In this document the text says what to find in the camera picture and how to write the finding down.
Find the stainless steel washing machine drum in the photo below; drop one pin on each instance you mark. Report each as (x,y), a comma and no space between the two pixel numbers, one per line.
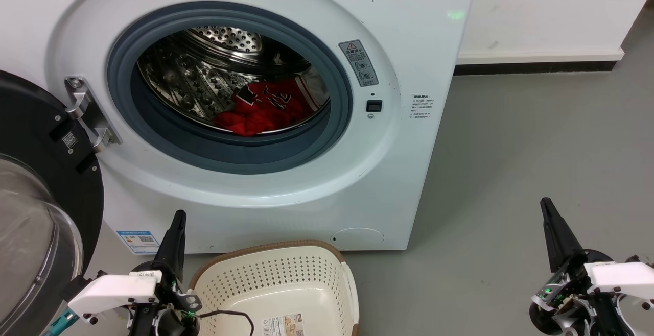
(189,80)

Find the white front-load washing machine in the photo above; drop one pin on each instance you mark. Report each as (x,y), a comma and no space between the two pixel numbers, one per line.
(409,172)

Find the black baseboard strip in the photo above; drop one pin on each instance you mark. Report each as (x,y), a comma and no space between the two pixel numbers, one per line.
(536,67)

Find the cream perforated laundry basket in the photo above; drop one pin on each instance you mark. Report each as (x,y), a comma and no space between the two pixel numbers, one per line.
(306,295)

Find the blue energy label sticker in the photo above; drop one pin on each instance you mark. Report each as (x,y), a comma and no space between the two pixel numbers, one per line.
(138,242)

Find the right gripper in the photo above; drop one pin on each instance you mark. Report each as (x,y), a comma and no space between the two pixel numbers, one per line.
(613,280)

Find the grey rubber door gasket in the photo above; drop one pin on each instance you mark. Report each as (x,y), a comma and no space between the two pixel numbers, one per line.
(230,154)

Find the round drain filter cover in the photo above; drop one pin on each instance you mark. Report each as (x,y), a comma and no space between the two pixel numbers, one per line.
(357,238)

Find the small printed text label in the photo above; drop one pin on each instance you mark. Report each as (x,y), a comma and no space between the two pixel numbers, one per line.
(422,106)

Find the red garment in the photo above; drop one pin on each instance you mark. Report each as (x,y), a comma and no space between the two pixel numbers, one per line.
(265,109)

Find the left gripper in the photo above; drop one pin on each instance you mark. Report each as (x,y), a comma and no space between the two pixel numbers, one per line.
(117,290)

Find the black washer door with glass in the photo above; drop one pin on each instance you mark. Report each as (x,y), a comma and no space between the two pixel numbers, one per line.
(30,121)

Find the printed paper product label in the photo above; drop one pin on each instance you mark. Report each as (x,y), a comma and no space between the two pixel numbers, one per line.
(283,326)

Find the black door latch socket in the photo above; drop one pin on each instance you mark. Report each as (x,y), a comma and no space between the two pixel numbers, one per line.
(374,105)

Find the grey warning sticker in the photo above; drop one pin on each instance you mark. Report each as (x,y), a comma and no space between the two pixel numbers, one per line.
(358,63)

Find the metal door hinge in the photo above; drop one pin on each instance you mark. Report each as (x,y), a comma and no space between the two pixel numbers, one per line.
(84,103)

